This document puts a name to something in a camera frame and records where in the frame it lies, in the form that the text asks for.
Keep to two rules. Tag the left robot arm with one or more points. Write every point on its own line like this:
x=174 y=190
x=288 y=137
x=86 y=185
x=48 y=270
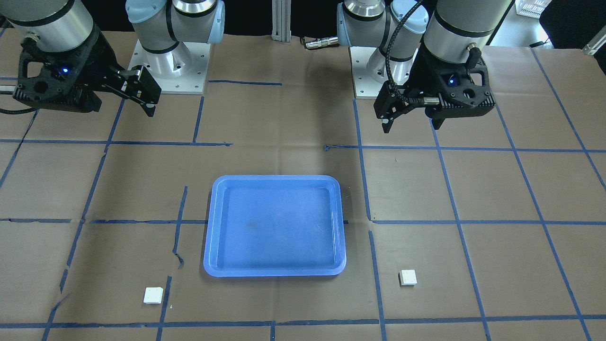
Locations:
x=399 y=29

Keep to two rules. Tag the white plastic basket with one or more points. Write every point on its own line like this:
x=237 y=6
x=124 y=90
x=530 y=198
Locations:
x=531 y=8

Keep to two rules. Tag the white block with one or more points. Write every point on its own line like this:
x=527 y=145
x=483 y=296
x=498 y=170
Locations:
x=153 y=295
x=407 y=277

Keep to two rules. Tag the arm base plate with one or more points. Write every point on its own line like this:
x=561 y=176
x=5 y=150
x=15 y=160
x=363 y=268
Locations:
x=180 y=71
x=369 y=72

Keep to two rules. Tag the blue plastic tray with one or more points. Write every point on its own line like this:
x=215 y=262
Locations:
x=275 y=226

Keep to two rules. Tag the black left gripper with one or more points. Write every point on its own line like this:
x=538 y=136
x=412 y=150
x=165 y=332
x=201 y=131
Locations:
x=423 y=76

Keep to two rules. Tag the aluminium frame post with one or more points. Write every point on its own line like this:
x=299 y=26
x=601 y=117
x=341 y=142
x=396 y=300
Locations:
x=281 y=21

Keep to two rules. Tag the metal cable connector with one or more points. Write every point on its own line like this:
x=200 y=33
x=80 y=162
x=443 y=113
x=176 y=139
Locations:
x=319 y=43

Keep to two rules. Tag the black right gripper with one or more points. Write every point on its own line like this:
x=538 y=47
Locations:
x=97 y=60

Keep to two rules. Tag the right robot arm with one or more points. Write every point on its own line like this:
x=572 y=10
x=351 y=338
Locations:
x=160 y=24

